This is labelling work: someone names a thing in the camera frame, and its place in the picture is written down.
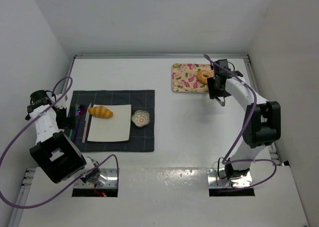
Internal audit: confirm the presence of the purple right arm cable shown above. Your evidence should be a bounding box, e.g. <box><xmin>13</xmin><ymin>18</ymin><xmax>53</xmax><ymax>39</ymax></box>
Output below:
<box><xmin>203</xmin><ymin>53</ymin><xmax>278</xmax><ymax>193</ymax></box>

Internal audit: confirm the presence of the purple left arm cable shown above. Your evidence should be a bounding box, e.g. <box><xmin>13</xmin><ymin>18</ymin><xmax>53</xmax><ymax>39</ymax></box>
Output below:
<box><xmin>0</xmin><ymin>76</ymin><xmax>119</xmax><ymax>209</ymax></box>

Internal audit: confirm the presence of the dark blue checked placemat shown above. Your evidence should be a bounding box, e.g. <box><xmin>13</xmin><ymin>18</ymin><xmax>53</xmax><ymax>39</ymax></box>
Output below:
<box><xmin>70</xmin><ymin>90</ymin><xmax>155</xmax><ymax>153</ymax></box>

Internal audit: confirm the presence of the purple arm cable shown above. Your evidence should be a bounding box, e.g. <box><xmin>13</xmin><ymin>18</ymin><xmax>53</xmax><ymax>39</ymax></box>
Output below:
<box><xmin>0</xmin><ymin>76</ymin><xmax>119</xmax><ymax>209</ymax></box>
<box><xmin>203</xmin><ymin>53</ymin><xmax>278</xmax><ymax>193</ymax></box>

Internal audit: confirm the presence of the ring-shaped bagel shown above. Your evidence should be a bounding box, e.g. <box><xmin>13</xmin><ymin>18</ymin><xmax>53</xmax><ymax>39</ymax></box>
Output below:
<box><xmin>196</xmin><ymin>70</ymin><xmax>213</xmax><ymax>84</ymax></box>

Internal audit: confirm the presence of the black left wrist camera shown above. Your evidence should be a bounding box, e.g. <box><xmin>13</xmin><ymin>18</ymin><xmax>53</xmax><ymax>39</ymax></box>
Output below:
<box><xmin>27</xmin><ymin>90</ymin><xmax>51</xmax><ymax>113</ymax></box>

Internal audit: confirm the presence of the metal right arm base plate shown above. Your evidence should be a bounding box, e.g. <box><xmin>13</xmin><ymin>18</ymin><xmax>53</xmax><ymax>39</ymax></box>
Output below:
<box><xmin>206</xmin><ymin>168</ymin><xmax>253</xmax><ymax>190</ymax></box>

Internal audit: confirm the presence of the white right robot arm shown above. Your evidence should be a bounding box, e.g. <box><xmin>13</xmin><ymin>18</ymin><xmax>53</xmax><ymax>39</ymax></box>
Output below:
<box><xmin>204</xmin><ymin>55</ymin><xmax>281</xmax><ymax>179</ymax></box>

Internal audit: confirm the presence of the floral rectangular tray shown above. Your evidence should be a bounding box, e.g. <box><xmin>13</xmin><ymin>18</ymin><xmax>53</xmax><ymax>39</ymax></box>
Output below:
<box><xmin>171</xmin><ymin>63</ymin><xmax>214</xmax><ymax>93</ymax></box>

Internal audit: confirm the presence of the white square plate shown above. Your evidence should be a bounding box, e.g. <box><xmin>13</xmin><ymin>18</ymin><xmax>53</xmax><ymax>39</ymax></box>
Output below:
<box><xmin>87</xmin><ymin>104</ymin><xmax>132</xmax><ymax>142</ymax></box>

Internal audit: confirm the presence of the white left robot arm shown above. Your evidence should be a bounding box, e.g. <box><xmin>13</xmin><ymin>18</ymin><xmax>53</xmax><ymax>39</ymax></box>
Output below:
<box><xmin>25</xmin><ymin>90</ymin><xmax>101</xmax><ymax>184</ymax></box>

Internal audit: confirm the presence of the iridescent green fork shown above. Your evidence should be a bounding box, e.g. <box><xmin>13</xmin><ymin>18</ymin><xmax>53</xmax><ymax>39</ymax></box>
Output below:
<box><xmin>69</xmin><ymin>104</ymin><xmax>80</xmax><ymax>141</ymax></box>

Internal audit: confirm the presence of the small floral sauce dish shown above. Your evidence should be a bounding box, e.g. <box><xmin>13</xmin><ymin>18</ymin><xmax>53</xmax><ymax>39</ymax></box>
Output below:
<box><xmin>131</xmin><ymin>110</ymin><xmax>151</xmax><ymax>127</ymax></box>

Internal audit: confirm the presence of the aluminium frame rail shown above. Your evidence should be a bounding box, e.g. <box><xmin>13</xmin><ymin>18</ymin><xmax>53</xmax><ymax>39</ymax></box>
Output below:
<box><xmin>74</xmin><ymin>53</ymin><xmax>249</xmax><ymax>59</ymax></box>

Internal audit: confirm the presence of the black base cable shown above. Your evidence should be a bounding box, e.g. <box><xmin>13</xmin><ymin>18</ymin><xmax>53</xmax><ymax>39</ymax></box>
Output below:
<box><xmin>217</xmin><ymin>157</ymin><xmax>228</xmax><ymax>179</ymax></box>

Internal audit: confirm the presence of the long striped bread roll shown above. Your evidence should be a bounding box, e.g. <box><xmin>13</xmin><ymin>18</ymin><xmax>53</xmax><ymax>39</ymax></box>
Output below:
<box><xmin>88</xmin><ymin>106</ymin><xmax>114</xmax><ymax>119</ymax></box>

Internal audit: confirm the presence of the pink handled knife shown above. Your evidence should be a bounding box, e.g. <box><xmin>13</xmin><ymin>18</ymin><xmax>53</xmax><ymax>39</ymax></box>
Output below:
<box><xmin>82</xmin><ymin>103</ymin><xmax>92</xmax><ymax>143</ymax></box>

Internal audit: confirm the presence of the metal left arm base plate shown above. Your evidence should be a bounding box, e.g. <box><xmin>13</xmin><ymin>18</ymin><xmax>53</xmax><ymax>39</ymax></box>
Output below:
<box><xmin>73</xmin><ymin>168</ymin><xmax>118</xmax><ymax>190</ymax></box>

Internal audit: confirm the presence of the iridescent purple spoon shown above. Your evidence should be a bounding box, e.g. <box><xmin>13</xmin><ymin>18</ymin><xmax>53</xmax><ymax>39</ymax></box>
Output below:
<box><xmin>72</xmin><ymin>105</ymin><xmax>86</xmax><ymax>143</ymax></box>

